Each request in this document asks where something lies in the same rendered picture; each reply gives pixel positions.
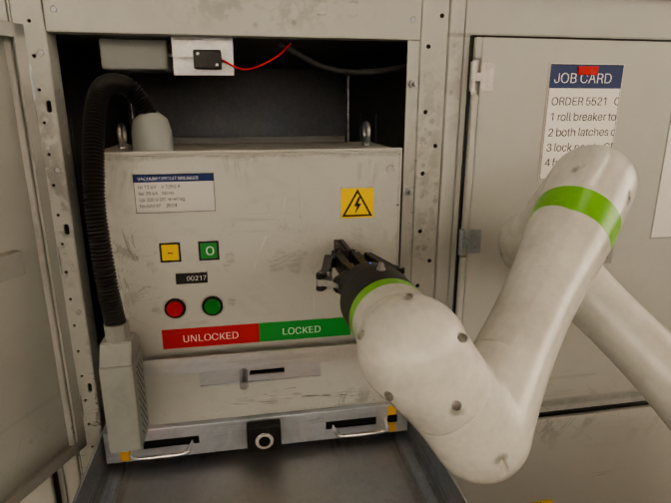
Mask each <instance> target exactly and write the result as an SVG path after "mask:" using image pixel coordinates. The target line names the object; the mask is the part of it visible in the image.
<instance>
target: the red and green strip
mask: <svg viewBox="0 0 671 503"><path fill-rule="evenodd" d="M339 335H350V329H349V327H348V325H347V324H346V322H345V320H344V318H343V317H334V318H320V319H306V320H292V321H278V322H265V323H251V324H237V325H223V326H209V327H195V328H181V329H167V330H162V338H163V348H164V349H172V348H185V347H198V346H211V345H223V344H236V343H249V342H262V341H275V340H288V339H300V338H313V337H326V336H339Z"/></svg>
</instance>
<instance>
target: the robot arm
mask: <svg viewBox="0 0 671 503"><path fill-rule="evenodd" d="M637 187H638V180H637V174H636V171H635V169H634V167H633V165H632V163H631V162H630V161H629V159H628V158H627V157H626V156H625V155H623V154H622V153H621V152H619V151H617V150H615V149H613V148H610V147H607V146H602V145H587V146H582V147H579V148H576V149H574V150H572V151H570V152H568V153H566V154H565V155H564V156H562V157H561V158H560V159H559V160H558V161H557V163H556V164H555V165H554V166H553V168H552V169H551V171H550V172H549V174H548V175H547V177H546V178H545V180H544V181H543V182H542V184H541V185H540V187H539V188H538V190H537V191H536V192H535V193H534V194H533V195H532V197H531V198H530V199H529V200H528V201H527V202H526V203H525V204H524V205H523V206H522V207H521V208H520V209H519V210H518V211H517V212H516V213H515V214H514V215H513V216H511V217H510V218H509V219H508V220H507V221H506V223H505V224H504V225H503V227H502V229H501V231H500V234H499V238H498V249H499V253H500V256H501V258H502V260H503V261H504V263H505V264H506V265H507V266H508V267H509V268H510V271H509V274H508V276H507V279H506V281H505V283H504V285H503V288H502V290H501V292H500V294H499V296H498V298H497V300H496V302H495V304H494V306H493V308H492V310H491V312H490V314H489V316H488V318H487V319H486V321H485V323H484V325H483V327H482V329H481V330H480V332H479V334H478V336H477V337H476V339H475V341H474V342H472V341H471V339H470V337H469V336H468V334H467V332H466V331H465V329H464V327H463V325H462V324H461V322H460V320H459V319H458V317H457V316H456V315H455V314H454V312H453V311H452V310H451V309H450V308H448V307H447V306H446V305H445V304H443V303H442V302H440V301H438V300H436V299H434V298H432V297H429V296H426V295H423V294H422V293H421V292H420V291H419V290H418V289H417V288H416V287H415V286H414V285H413V284H412V283H411V282H410V281H409V280H408V279H407V278H406V277H405V276H404V267H402V266H398V265H395V264H392V263H390V262H389V261H387V260H385V259H383V258H381V257H379V256H377V255H376V254H374V253H372V252H370V251H367V252H365V253H364V254H360V252H359V251H356V250H354V249H350V248H349V246H348V245H347V244H346V242H345V241H344V240H334V250H333V251H332V254H326V255H325V257H324V261H323V266H322V269H321V270H320V271H318V272H317V273H316V283H317V291H324V290H325V289H327V288H331V287H333V288H334V291H335V292H336V293H339V294H340V302H339V303H340V310H341V313H342V316H343V318H344V320H345V322H346V324H347V325H348V327H349V329H350V331H351V333H352V335H353V337H354V339H355V341H356V350H357V359H358V364H359V367H360V370H361V372H362V374H363V376H364V378H365V380H366V381H367V383H368V384H369V385H370V386H371V388H372V389H373V390H374V391H375V392H377V393H378V394H379V395H380V396H381V397H383V398H384V399H385V400H386V401H387V402H388V403H390V404H391V405H392V406H393V407H394V408H395V409H396V410H397V411H398V412H399V413H401V414H402V415H403V416H404V417H405V418H406V419H407V420H408V421H409V422H410V423H411V424H412V425H413V427H414V428H415V429H416V430H417V431H418V432H419V434H420V435H421V436H422V437H423V439H424V440H425V441H426V442H427V444H428V445H429V447H430V448H431V449H432V451H433V452H434V453H435V455H436V456H437V458H438V459H439V460H440V462H441V463H442V464H443V465H444V466H445V467H446V468H447V469H448V470H449V471H450V472H451V473H453V474H454V475H456V476H457V477H459V478H461V479H463V480H466V481H469V482H472V483H478V484H491V483H496V482H500V481H502V480H505V479H507V478H509V477H510V476H512V475H513V474H515V473H516V472H517V471H518V470H519V469H520V468H521V467H522V465H523V464H524V462H525V461H526V459H527V457H528V455H529V452H530V449H531V444H532V440H533V436H534V431H535V427H536V423H537V419H538V415H539V411H540V407H541V403H542V400H543V396H544V393H545V390H546V386H547V383H548V380H549V377H550V374H551V371H552V368H553V366H554V363H555V360H556V357H557V355H558V352H559V350H560V347H561V345H562V343H563V340H564V338H565V336H566V333H567V331H568V329H569V326H570V324H571V322H573V323H574V324H575V325H576V326H577V327H578V328H579V329H580V330H581V331H582V332H583V333H584V334H586V335H587V336H588V337H589V338H590V339H591V340H592V341H593V342H594V343H595V344H596V345H597V346H598V348H599V349H600V350H601V351H602V352H603V353H604V354H605V355H606V356H607V357H608V358H609V359H610V360H611V361H612V362H613V363H614V364H615V366H616V367H617V368H618V369H619V370H620V371H621V372H622V373H623V374H624V375H625V377H626V378H627V379H628V380H629V381H630V382H631V383H632V384H633V386H634V387H635V388H636V389H637V390H638V391H639V393H640V394H641V395H642V396H643V397H644V399H645V400H646V401H647V402H648V403H649V405H650V406H651V407H652V408H653V409H654V411H655V412H656V413H657V414H658V416H659V417H660V418H661V419H662V421H663V422H664V423H665V424H666V426H667V427H668V429H669V430H670V431H671V332H670V331H669V330H668V329H667V328H666V327H665V326H663V325H662V324H661V323H660V322H659V321H658V320H657V319H656V318H655V317H654V316H653V315H652V314H651V313H649V312H648V311H647V310H646V309H645V308H644V307H643V306H642V305H641V304H640V303H639V302H638V301H637V300H636V299H635V298H634V297H633V296H632V295H631V294H630V293H629V292H628V291H627V290H626V289H625V288H624V287H623V286H622V285H621V284H620V283H619V282H618V280H617V279H616V278H615V277H614V276H613V275H612V274H611V273H610V272H609V271H608V270H607V269H606V268H605V266H604V265H603V264H604V262H605V260H606V258H607V256H608V255H609V253H610V251H611V249H612V247H613V245H614V243H615V241H616V239H617V237H618V235H619V233H620V231H621V229H622V227H623V225H624V222H625V220H626V218H627V216H628V213H629V211H630V209H631V206H632V204H633V201H634V199H635V196H636V193H637ZM333 267H335V269H336V271H337V272H338V275H337V276H336V277H335V278H333V277H332V272H333Z"/></svg>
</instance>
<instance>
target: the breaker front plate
mask: <svg viewBox="0 0 671 503"><path fill-rule="evenodd" d="M103 158H105V160H104V162H105V164H103V165H105V167H104V169H105V171H103V172H105V174H104V176H105V178H104V180H105V182H104V183H105V185H104V187H106V188H105V189H104V190H105V191H106V192H105V193H104V194H105V195H106V196H104V197H105V198H106V199H105V200H104V201H105V202H106V203H105V205H106V206H105V209H106V210H105V212H106V216H107V217H106V219H107V221H106V223H108V225H107V227H109V228H108V230H109V232H108V234H110V235H109V237H110V239H109V241H111V242H110V244H111V245H112V246H111V247H110V248H112V252H113V253H112V255H113V259H114V260H113V262H114V266H115V267H114V268H115V269H116V270H115V272H116V274H115V275H116V276H117V277H116V279H117V280H118V281H116V282H117V283H118V284H117V285H118V286H119V287H118V289H119V293H120V294H119V295H120V296H121V297H120V299H121V302H122V306H123V309H124V314H125V317H126V318H127V319H128V320H129V324H130V332H135V333H136V334H137V338H138V341H139V344H140V345H139V346H140V347H141V350H142V359H143V360H150V359H162V358H175V357H187V356H200V355H212V354H224V353H237V352H249V351H261V350H274V349H286V348H299V347H311V346H323V345H336V344H348V343H356V341H355V339H354V337H353V335H352V333H351V332H350V335H339V336H326V337H313V338H300V339H288V340H275V341H262V342H249V343H236V344H223V345H211V346H198V347H185V348H172V349H164V348H163V338H162V330H167V329H181V328H195V327H209V326H223V325H237V324H251V323H265V322H278V321H292V320H306V319H320V318H334V317H343V316H342V313H341V310H340V303H339V302H340V294H339V293H336V292H335V291H334V288H333V287H331V288H327V289H325V290H324V291H317V283H316V273H317V272H318V271H320V270H321V269H322V266H323V261H324V257H325V255H326V254H332V251H333V250H334V240H344V241H345V242H346V244H347V245H348V246H349V248H350V249H354V250H356V251H357V252H360V254H364V253H365V252H372V253H374V254H376V255H377V256H379V257H381V258H383V259H385V260H387V261H389V262H390V263H392V264H395V265H397V236H398V206H399V176H400V153H337V154H275V155H214V156H154V157H103ZM202 173H214V186H215V202H216V210H215V211H209V212H180V213H151V214H137V213H136V204H135V194H134V185H133V176H132V175H157V174H202ZM354 188H373V218H350V219H342V218H341V189H354ZM211 241H219V255H220V259H215V260H199V246H198V242H211ZM165 243H180V248H181V260H182V261H175V262H161V259H160V248H159V244H165ZM192 272H206V273H207V274H208V282H201V283H184V284H176V273H192ZM209 296H217V297H218V298H219V299H220V300H221V301H222V302H223V309H222V311H221V312H220V313H219V314H217V315H207V314H206V313H204V311H203V308H202V304H203V301H204V300H205V298H207V297H209ZM172 298H178V299H180V300H182V301H183V302H184V303H185V305H186V311H185V313H184V315H182V316H181V317H178V318H172V317H169V316H167V315H166V313H165V304H166V302H167V301H168V300H169V299H172ZM248 383H249V387H248V388H247V389H246V390H242V389H240V377H239V376H238V370H237V369H229V370H217V371H206V372H194V373H183V374H171V375H159V376H148V377H145V386H146V395H147V403H148V412H149V421H150V425H159V424H169V423H179V422H189V421H199V420H208V419H218V418H228V417H238V416H248V415H258V414H267V413H277V412H287V411H297V410H307V409H317V408H326V407H336V406H346V405H356V404H366V403H376V402H386V400H385V399H384V398H383V397H381V396H380V395H379V394H378V393H377V392H375V391H374V390H373V389H372V388H371V386H370V385H369V384H368V383H367V381H366V380H365V378H364V376H363V374H362V372H361V370H360V367H359V364H358V359H345V360H334V361H322V362H310V363H299V364H287V365H285V371H275V372H263V373H252V374H249V375H248Z"/></svg>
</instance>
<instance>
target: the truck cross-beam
mask: <svg viewBox="0 0 671 503"><path fill-rule="evenodd" d="M385 406H392V405H391V404H390V403H388V402H387V401H386V402H376V403H366V404H356V405H346V406H336V407H326V408H317V409H307V410H297V411H287V412H277V413H267V414H258V415H248V416H238V417H228V418H218V419H208V420H199V421H189V422H179V423H169V424H159V425H149V428H148V432H147V435H146V439H145V443H144V445H143V446H144V455H154V454H163V453H171V452H179V451H185V450H186V449H187V448H188V446H189V443H190V440H191V438H195V443H194V446H193V448H192V450H191V452H190V453H189V454H187V455H192V454H200V453H209V452H218V451H227V450H236V449H245V448H248V441H247V422H253V421H263V420H272V419H279V420H280V421H281V428H282V444H289V443H298V442H307V441H316V440H325V439H334V438H339V437H337V436H336V435H335V434H334V432H333V430H332V428H331V423H334V424H335V428H336V429H337V431H338V432H340V433H351V432H361V431H370V430H376V408H377V407H385ZM387 419H388V423H392V422H395V431H404V430H407V419H406V418H405V417H404V416H403V415H402V414H401V413H399V412H398V411H396V414H394V415H388V416H387ZM395 431H389V432H395ZM103 438H104V445H105V452H106V460H107V464H111V463H120V462H121V456H120V453H111V452H110V448H109V441H108V434H107V426H106V428H105V431H104V433H103Z"/></svg>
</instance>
